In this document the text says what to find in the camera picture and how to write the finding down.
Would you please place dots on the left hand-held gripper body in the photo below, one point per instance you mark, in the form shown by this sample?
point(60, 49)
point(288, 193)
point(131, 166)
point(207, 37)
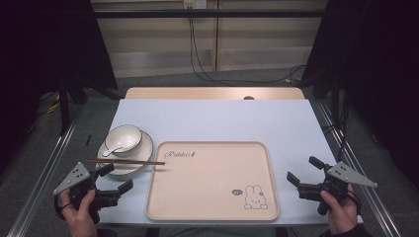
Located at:
point(73, 177)

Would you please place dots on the white plate with dark rim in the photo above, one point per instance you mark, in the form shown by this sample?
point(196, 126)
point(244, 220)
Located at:
point(145, 150)

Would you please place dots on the beige tray with rabbit print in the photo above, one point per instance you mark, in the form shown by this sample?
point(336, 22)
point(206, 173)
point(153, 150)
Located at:
point(210, 184)

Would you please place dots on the metal floor rail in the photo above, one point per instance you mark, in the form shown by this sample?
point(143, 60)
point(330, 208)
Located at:
point(42, 171)
point(369, 194)

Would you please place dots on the brown wooden chopstick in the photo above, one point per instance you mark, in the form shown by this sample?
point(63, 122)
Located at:
point(125, 161)

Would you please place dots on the person's dark right sleeve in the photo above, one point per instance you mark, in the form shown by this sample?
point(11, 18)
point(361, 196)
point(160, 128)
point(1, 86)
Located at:
point(349, 232)

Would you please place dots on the light wooden table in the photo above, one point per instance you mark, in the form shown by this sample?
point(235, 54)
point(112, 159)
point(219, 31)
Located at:
point(184, 93)

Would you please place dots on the white wall socket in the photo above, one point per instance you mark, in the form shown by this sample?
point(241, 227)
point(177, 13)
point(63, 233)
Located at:
point(195, 3)

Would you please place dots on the black stand post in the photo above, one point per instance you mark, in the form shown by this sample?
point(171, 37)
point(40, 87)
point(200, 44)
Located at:
point(64, 108)

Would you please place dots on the white ceramic spoon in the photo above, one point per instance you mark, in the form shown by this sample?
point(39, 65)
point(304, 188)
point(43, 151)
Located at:
point(108, 152)

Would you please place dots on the light blue table mat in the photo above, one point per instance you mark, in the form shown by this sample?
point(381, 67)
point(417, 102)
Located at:
point(214, 121)

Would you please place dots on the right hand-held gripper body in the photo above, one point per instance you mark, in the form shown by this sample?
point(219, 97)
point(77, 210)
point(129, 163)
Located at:
point(349, 176)

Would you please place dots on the black horizontal frame bar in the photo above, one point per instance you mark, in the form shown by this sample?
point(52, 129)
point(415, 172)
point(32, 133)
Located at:
point(210, 13)

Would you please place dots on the person's left hand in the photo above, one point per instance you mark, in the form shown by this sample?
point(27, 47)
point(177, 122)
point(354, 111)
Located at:
point(79, 219)

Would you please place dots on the person's right hand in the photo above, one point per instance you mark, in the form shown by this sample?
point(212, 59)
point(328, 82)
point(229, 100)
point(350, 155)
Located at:
point(342, 214)

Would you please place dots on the dark round table grommet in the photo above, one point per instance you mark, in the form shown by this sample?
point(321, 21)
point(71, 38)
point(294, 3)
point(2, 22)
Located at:
point(248, 97)

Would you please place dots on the dark curtain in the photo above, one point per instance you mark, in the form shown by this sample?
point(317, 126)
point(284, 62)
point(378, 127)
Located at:
point(39, 49)
point(378, 65)

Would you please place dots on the white bowl with dark rim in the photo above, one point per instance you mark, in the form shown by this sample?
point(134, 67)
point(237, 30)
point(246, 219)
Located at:
point(131, 134)

